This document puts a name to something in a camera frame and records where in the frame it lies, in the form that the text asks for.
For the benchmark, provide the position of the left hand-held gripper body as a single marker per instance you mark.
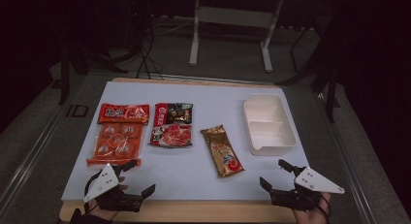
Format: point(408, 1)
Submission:
point(105, 182)

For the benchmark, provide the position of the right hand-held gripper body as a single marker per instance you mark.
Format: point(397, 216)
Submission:
point(316, 182)

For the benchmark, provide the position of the orange jelly cup packet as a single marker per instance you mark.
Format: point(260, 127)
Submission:
point(116, 143)

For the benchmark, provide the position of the white plastic box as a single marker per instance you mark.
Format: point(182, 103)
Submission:
point(268, 133)

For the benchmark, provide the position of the golden snack packet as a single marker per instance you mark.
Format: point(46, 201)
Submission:
point(223, 151)

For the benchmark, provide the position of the red and black sauce packet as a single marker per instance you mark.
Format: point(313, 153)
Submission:
point(174, 133)

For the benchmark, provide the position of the person's left hand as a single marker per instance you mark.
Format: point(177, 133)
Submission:
point(103, 214)

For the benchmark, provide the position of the person's right hand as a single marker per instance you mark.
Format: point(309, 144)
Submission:
point(311, 217)

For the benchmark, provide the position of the black stand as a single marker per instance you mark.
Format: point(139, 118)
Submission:
point(330, 98)
point(64, 75)

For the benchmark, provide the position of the white table mat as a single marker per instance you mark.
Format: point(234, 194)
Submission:
point(194, 98)

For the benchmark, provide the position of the white metal stand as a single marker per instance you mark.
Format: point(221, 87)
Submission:
point(232, 17)

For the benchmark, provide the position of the metal floor rail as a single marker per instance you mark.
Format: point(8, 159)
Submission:
point(352, 172)
point(200, 78)
point(29, 162)

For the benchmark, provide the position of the black floor bracket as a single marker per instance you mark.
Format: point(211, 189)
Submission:
point(69, 111)

